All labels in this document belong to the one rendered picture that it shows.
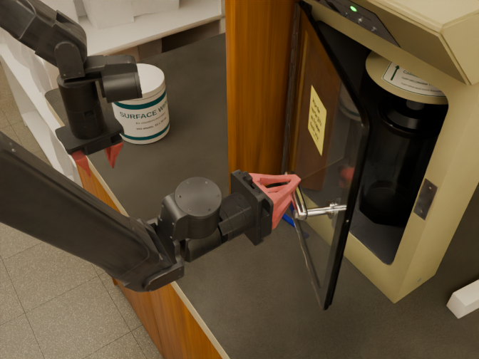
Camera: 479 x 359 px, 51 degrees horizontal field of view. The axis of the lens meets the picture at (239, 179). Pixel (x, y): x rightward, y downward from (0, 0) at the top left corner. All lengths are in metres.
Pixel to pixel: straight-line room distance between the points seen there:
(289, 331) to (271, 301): 0.07
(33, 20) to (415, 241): 0.65
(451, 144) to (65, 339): 1.66
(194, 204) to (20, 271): 1.75
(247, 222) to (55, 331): 1.49
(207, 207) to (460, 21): 0.33
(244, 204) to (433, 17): 0.33
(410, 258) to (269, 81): 0.39
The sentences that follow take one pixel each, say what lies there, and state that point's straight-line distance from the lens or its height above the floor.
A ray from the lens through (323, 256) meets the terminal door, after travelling 0.79.
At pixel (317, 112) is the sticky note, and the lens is 0.73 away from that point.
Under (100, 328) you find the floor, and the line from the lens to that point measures 2.04.
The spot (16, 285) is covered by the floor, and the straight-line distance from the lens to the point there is 2.26.
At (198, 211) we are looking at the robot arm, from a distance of 0.58.
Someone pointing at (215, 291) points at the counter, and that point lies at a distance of 0.93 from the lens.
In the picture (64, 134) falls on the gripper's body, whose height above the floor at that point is 1.19.
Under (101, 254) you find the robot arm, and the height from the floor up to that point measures 1.30.
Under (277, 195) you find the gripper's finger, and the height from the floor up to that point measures 1.23.
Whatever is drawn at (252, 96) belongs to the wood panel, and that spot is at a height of 1.20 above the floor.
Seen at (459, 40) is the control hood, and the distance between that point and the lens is 0.54.
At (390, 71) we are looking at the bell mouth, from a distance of 0.75.
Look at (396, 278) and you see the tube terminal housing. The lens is 0.91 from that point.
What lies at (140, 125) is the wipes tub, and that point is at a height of 1.00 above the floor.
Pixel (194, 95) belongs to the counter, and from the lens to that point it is 1.38.
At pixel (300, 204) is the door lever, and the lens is 0.71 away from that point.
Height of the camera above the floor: 1.72
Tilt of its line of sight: 44 degrees down
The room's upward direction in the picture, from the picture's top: straight up
